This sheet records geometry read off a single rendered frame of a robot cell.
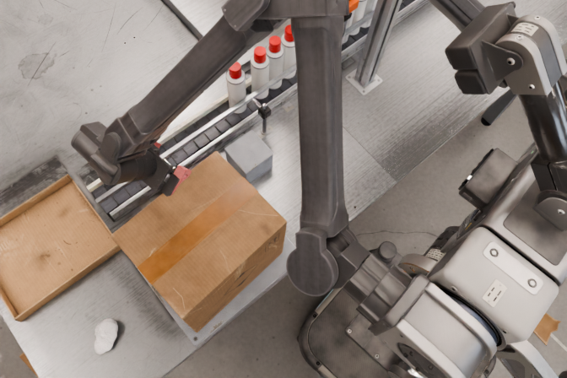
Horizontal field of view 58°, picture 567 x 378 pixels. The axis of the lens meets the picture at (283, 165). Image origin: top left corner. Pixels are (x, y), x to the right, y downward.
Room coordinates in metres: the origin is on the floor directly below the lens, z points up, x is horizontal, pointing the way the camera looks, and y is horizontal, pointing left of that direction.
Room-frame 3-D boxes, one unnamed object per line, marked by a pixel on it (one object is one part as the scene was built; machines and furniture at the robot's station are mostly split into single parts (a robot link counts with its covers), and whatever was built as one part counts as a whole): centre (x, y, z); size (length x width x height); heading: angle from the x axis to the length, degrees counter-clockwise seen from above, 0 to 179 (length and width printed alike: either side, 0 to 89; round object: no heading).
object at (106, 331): (0.09, 0.40, 0.85); 0.08 x 0.07 x 0.04; 142
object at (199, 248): (0.31, 0.17, 0.99); 0.30 x 0.24 x 0.27; 139
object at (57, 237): (0.31, 0.61, 0.85); 0.30 x 0.26 x 0.04; 135
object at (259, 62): (0.82, 0.09, 0.98); 0.05 x 0.05 x 0.20
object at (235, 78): (0.77, 0.15, 0.98); 0.05 x 0.05 x 0.20
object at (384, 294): (0.15, -0.16, 1.45); 0.09 x 0.08 x 0.12; 143
